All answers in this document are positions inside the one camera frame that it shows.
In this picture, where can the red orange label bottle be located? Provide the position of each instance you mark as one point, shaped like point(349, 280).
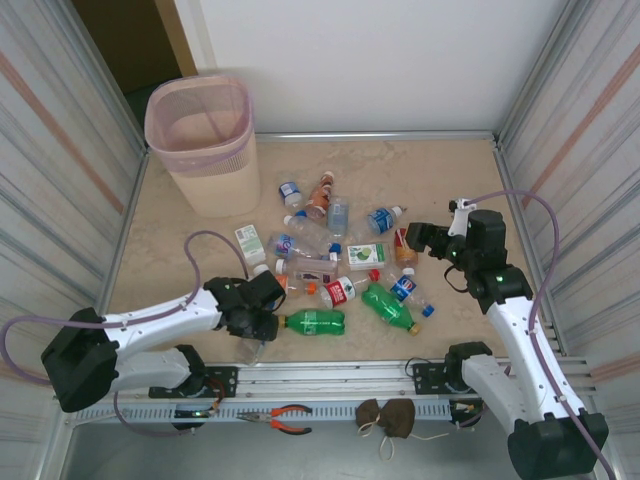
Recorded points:
point(406, 248)

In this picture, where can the clear crushed bottle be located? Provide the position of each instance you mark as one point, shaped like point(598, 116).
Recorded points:
point(248, 351)

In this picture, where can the blue label white cap bottle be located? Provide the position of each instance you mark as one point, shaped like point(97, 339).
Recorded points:
point(382, 220)

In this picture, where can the green soda bottle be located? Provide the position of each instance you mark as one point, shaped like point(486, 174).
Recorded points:
point(387, 306)
point(315, 322)

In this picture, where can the orange cap clear bottle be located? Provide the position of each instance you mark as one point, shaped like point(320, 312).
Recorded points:
point(300, 289)

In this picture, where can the blue cola label bottle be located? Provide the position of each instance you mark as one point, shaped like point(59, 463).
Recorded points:
point(406, 290)

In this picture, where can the pale blue pink label bottle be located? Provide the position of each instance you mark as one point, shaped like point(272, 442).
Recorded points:
point(285, 245)

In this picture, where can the purple label pink bottle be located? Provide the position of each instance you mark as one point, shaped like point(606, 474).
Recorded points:
point(312, 272)

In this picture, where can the red label red cap bottle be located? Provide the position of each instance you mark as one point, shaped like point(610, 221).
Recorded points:
point(340, 291)

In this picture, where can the clear white cap bottle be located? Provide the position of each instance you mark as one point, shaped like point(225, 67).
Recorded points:
point(310, 230)

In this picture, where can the orange brown tea bottle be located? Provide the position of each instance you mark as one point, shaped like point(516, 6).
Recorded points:
point(320, 197)

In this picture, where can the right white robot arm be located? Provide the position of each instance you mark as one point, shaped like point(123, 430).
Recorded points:
point(520, 340)

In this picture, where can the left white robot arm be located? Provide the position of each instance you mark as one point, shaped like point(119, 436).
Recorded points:
point(150, 320)

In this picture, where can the beige slatted waste bin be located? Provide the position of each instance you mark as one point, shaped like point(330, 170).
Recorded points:
point(220, 187)

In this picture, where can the pink plastic bin liner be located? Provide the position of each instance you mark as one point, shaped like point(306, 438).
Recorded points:
point(190, 160)

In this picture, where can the white green lime packet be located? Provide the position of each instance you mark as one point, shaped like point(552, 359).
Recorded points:
point(367, 255)

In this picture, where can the grey label clear bottle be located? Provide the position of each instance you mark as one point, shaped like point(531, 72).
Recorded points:
point(338, 216)

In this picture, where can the blue bottle cap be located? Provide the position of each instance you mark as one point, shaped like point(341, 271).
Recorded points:
point(335, 247)

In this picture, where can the small controller board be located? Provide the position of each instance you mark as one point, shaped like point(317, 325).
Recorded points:
point(462, 409)
point(195, 414)

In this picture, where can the small blue label bottle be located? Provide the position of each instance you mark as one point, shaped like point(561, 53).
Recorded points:
point(289, 191)

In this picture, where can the brown cloth pouch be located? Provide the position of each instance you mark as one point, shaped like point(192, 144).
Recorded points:
point(369, 412)
point(397, 417)

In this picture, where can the dark brown door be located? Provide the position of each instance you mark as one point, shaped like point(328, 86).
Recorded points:
point(115, 35)

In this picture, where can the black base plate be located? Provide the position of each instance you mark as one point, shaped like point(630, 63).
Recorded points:
point(226, 380)
point(425, 377)

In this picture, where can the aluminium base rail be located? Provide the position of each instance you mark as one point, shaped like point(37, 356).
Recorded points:
point(325, 380)

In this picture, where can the aluminium frame bar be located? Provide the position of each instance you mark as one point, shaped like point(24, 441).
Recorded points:
point(375, 136)

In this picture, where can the light wooden door frame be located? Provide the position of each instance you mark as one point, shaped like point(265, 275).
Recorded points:
point(177, 35)

